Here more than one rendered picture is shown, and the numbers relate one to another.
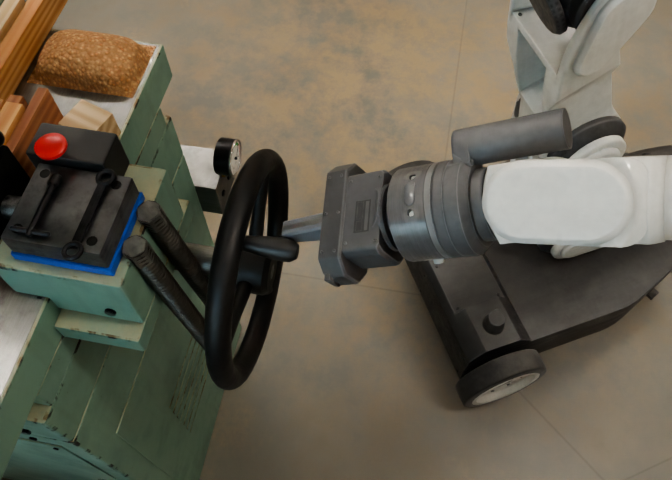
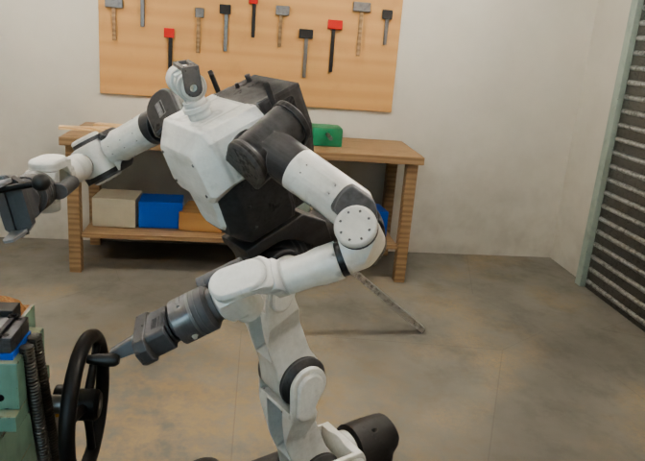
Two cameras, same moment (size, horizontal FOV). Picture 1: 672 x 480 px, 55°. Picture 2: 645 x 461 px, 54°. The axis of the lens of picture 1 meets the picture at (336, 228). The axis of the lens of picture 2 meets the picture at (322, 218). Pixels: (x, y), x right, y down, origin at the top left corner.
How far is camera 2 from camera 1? 0.78 m
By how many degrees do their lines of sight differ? 45
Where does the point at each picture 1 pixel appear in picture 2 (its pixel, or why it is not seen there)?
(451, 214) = (196, 301)
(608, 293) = not seen: outside the picture
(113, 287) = (11, 364)
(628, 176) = (261, 261)
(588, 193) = (248, 269)
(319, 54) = (124, 417)
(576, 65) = (273, 303)
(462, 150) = (200, 281)
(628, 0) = not seen: hidden behind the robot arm
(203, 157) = not seen: hidden behind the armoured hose
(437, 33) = (217, 396)
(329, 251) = (137, 339)
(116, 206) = (19, 325)
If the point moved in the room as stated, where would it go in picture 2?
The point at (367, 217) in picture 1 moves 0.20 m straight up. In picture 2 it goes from (157, 322) to (157, 218)
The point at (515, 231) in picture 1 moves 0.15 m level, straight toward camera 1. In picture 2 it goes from (223, 293) to (187, 328)
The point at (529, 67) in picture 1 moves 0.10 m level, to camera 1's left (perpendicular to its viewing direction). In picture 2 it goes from (257, 330) to (221, 332)
